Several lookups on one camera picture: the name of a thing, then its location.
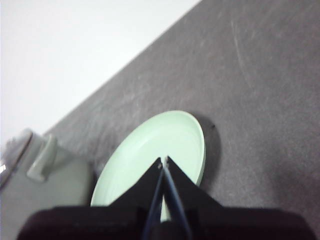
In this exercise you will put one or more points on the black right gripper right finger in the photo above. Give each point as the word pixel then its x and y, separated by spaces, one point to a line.
pixel 187 190

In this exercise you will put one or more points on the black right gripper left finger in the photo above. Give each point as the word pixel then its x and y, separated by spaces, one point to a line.
pixel 140 190

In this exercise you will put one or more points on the pale green electric steamer pot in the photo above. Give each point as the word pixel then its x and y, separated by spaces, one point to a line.
pixel 57 180

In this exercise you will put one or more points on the glass lid with green knob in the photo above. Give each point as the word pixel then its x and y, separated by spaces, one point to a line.
pixel 12 150

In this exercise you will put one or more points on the pale green round plate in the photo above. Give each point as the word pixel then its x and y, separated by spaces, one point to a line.
pixel 150 140

